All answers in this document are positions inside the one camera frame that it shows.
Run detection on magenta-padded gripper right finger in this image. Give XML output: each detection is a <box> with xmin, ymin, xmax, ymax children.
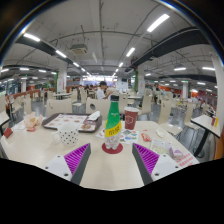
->
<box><xmin>131</xmin><ymin>143</ymin><xmax>183</xmax><ymax>186</ymax></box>

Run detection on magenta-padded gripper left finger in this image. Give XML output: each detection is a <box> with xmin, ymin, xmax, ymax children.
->
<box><xmin>43</xmin><ymin>143</ymin><xmax>92</xmax><ymax>186</ymax></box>

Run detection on green drink bottle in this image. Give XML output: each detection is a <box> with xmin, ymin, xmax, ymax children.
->
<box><xmin>103</xmin><ymin>94</ymin><xmax>123</xmax><ymax>151</ymax></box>

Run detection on clear plastic bag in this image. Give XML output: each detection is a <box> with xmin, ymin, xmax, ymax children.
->
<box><xmin>149</xmin><ymin>138</ymin><xmax>184</xmax><ymax>160</ymax></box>

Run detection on red sauce sachet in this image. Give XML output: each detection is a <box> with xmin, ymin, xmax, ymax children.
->
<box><xmin>140</xmin><ymin>132</ymin><xmax>153</xmax><ymax>143</ymax></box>

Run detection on white polka-dot mug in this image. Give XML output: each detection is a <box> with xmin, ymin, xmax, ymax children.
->
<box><xmin>51</xmin><ymin>122</ymin><xmax>80</xmax><ymax>146</ymax></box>

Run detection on flat round red coaster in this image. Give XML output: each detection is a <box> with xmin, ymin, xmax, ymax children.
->
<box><xmin>101</xmin><ymin>142</ymin><xmax>124</xmax><ymax>155</ymax></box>

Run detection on printed paper leaflet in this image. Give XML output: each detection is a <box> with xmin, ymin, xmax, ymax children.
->
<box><xmin>96</xmin><ymin>128</ymin><xmax>139</xmax><ymax>145</ymax></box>

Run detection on brown food tray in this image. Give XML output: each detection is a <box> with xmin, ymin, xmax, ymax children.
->
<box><xmin>41</xmin><ymin>113</ymin><xmax>103</xmax><ymax>134</ymax></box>

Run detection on red paper cup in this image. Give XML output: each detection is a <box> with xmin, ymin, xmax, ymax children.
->
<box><xmin>123</xmin><ymin>106</ymin><xmax>140</xmax><ymax>131</ymax></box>

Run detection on white napkin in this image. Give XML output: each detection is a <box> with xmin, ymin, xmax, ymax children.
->
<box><xmin>87</xmin><ymin>110</ymin><xmax>102</xmax><ymax>122</ymax></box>

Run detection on beige canteen chairs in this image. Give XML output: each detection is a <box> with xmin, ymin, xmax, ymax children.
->
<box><xmin>0</xmin><ymin>86</ymin><xmax>218</xmax><ymax>134</ymax></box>

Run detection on crumpled orange food wrapper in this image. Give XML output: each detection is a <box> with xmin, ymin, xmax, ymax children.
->
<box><xmin>23</xmin><ymin>111</ymin><xmax>44</xmax><ymax>133</ymax></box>

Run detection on beige table, black leg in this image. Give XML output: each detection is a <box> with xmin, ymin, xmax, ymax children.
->
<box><xmin>0</xmin><ymin>110</ymin><xmax>11</xmax><ymax>134</ymax></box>
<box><xmin>190</xmin><ymin>114</ymin><xmax>221</xmax><ymax>158</ymax></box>

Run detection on small red packet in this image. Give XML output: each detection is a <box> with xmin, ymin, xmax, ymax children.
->
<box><xmin>2</xmin><ymin>127</ymin><xmax>14</xmax><ymax>139</ymax></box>

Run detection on person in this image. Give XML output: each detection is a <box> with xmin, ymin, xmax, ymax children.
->
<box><xmin>95</xmin><ymin>80</ymin><xmax>114</xmax><ymax>101</ymax></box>

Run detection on ceiling air conditioner unit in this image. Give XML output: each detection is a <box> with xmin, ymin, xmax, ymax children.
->
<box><xmin>69</xmin><ymin>43</ymin><xmax>89</xmax><ymax>55</ymax></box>

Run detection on ceiling strip lights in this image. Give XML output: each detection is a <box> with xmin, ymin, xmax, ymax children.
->
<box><xmin>1</xmin><ymin>13</ymin><xmax>216</xmax><ymax>88</ymax></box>

